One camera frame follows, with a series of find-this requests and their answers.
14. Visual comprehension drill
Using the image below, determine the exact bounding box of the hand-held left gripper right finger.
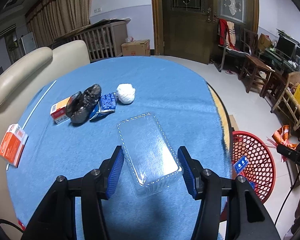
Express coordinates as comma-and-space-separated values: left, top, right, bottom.
177, 146, 282, 240

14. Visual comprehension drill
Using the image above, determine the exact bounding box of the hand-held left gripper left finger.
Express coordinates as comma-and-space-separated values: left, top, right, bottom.
20, 145, 125, 240

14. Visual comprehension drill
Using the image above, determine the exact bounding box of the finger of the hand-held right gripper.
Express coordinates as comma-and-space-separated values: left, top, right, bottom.
277, 143, 300, 158

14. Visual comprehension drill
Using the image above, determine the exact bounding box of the red plastic basket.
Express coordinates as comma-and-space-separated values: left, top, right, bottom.
230, 131, 276, 205

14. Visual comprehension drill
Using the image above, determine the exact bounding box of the clear plastic container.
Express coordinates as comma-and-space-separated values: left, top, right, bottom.
116, 112, 184, 197

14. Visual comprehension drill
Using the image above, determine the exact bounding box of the blue white printed wrapper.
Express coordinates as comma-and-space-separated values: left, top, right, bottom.
234, 156, 249, 174

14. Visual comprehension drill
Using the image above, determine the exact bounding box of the blue white snack packet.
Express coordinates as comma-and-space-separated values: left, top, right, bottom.
89, 92, 117, 122

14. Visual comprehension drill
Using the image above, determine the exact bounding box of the black plastic bag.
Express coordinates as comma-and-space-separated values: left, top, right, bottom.
66, 84, 102, 124

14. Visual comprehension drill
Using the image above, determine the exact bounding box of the red yellow cardboard box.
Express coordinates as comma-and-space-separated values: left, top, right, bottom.
50, 96, 74, 125

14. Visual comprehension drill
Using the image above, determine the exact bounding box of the orange plastic bag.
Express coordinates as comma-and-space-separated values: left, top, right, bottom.
266, 125, 298, 163

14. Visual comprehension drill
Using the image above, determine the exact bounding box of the bamboo chair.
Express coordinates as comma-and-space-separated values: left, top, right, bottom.
270, 71, 300, 140

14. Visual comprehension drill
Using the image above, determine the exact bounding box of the dark red cloth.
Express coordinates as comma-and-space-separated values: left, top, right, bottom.
220, 200, 232, 222

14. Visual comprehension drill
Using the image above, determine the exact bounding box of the flat cardboard piece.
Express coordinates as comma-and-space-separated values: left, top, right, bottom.
229, 115, 239, 132

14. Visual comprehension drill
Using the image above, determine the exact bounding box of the blue tablecloth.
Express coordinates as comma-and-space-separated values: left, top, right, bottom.
5, 56, 234, 240

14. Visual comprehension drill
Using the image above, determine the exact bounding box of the dark wooden chair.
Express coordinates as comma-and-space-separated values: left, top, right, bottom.
239, 29, 275, 93

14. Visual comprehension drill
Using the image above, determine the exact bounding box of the black computer monitor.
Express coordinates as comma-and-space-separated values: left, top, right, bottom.
276, 35, 297, 60

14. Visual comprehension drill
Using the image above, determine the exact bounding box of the orange white tissue pack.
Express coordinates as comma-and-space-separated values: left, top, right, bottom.
0, 123, 29, 168

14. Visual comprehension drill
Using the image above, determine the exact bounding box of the thin white rod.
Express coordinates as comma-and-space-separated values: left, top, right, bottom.
5, 80, 57, 170

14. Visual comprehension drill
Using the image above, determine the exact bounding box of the open brown cardboard box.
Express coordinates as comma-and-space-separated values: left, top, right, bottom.
257, 33, 272, 52

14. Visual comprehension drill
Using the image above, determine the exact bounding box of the brown cardboard carton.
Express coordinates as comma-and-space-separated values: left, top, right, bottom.
121, 39, 151, 57

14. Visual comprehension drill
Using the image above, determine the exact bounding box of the wooden baby crib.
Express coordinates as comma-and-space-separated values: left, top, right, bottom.
55, 20, 128, 62

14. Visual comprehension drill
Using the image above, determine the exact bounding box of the red striped cloth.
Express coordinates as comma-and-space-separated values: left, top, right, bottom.
219, 19, 237, 49

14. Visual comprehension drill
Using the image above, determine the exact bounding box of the beige leather sofa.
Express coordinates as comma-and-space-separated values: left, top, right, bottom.
0, 40, 91, 233

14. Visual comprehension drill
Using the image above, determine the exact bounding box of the dark wooden door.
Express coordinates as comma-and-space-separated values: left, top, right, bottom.
150, 0, 259, 64

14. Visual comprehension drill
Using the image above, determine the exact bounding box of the white framed panel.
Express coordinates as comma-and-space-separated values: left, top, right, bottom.
21, 32, 38, 55

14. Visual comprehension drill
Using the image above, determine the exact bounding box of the beige curtain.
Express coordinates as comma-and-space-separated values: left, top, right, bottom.
25, 0, 95, 47

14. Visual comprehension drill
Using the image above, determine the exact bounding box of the metal frame chair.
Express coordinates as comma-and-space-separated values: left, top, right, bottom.
216, 19, 252, 73

